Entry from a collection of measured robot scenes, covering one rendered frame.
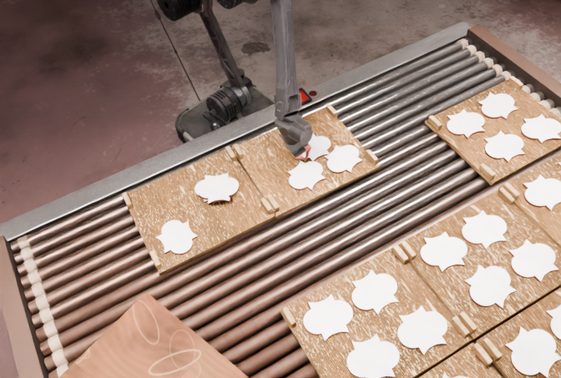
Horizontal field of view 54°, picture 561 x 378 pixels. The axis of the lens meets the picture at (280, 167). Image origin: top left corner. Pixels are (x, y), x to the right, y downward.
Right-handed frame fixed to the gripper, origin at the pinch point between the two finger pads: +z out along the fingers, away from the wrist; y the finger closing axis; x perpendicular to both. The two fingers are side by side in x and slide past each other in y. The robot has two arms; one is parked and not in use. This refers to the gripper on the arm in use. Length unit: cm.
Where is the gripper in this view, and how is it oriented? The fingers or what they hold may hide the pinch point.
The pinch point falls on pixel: (300, 152)
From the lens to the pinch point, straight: 197.4
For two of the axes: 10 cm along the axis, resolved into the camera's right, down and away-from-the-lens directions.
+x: -8.2, 5.8, -0.2
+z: 3.3, 5.0, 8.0
